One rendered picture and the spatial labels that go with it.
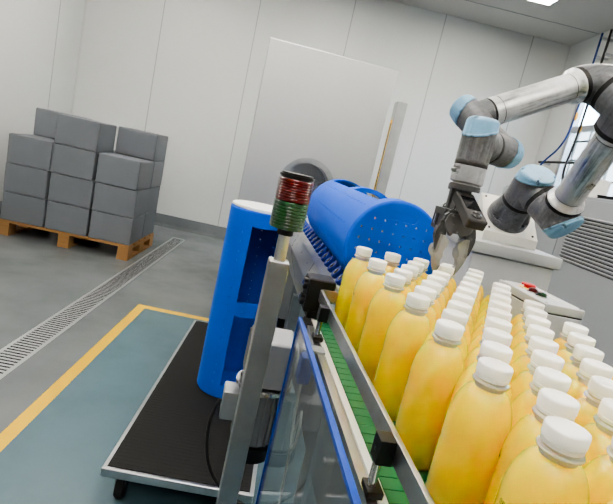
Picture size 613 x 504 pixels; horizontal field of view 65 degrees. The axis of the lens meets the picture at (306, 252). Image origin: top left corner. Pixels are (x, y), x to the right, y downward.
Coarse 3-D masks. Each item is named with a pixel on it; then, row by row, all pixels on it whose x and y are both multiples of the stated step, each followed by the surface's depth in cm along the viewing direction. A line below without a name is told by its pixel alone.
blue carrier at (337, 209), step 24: (336, 192) 181; (360, 192) 161; (312, 216) 201; (336, 216) 155; (360, 216) 134; (384, 216) 134; (408, 216) 136; (336, 240) 147; (360, 240) 135; (384, 240) 136; (408, 240) 137; (432, 240) 138
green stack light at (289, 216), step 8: (280, 200) 84; (272, 208) 87; (280, 208) 84; (288, 208) 84; (296, 208) 84; (304, 208) 85; (272, 216) 86; (280, 216) 84; (288, 216) 84; (296, 216) 84; (304, 216) 86; (272, 224) 86; (280, 224) 85; (288, 224) 84; (296, 224) 85; (304, 224) 87
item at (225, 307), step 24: (240, 216) 208; (264, 216) 205; (240, 240) 209; (264, 240) 235; (240, 264) 210; (264, 264) 236; (216, 288) 220; (240, 288) 239; (216, 312) 218; (240, 312) 213; (216, 336) 218; (240, 336) 245; (216, 360) 219; (240, 360) 247; (216, 384) 220
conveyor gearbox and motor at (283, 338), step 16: (288, 336) 119; (272, 352) 113; (288, 352) 114; (272, 368) 114; (240, 384) 116; (272, 384) 115; (224, 400) 117; (272, 400) 117; (224, 416) 118; (256, 416) 117; (272, 416) 119; (208, 432) 119; (256, 432) 118; (208, 448) 119; (256, 448) 119; (208, 464) 119
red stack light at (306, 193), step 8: (280, 176) 85; (280, 184) 84; (288, 184) 83; (296, 184) 83; (304, 184) 84; (312, 184) 85; (280, 192) 84; (288, 192) 84; (296, 192) 83; (304, 192) 84; (288, 200) 84; (296, 200) 84; (304, 200) 84
